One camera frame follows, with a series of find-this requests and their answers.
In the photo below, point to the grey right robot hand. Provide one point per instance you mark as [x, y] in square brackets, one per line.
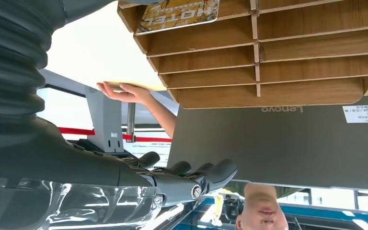
[60, 165]

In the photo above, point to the room key card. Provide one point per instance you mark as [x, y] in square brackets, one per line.
[177, 16]

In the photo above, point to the wooden card organizer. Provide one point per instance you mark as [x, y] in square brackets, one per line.
[298, 70]

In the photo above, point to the person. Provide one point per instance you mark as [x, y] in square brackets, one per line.
[260, 209]

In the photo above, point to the red barrier belt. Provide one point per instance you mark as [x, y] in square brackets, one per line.
[76, 131]

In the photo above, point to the grey laptop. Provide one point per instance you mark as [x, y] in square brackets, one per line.
[282, 146]

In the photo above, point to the chrome stanchion post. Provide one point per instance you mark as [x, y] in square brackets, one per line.
[131, 122]

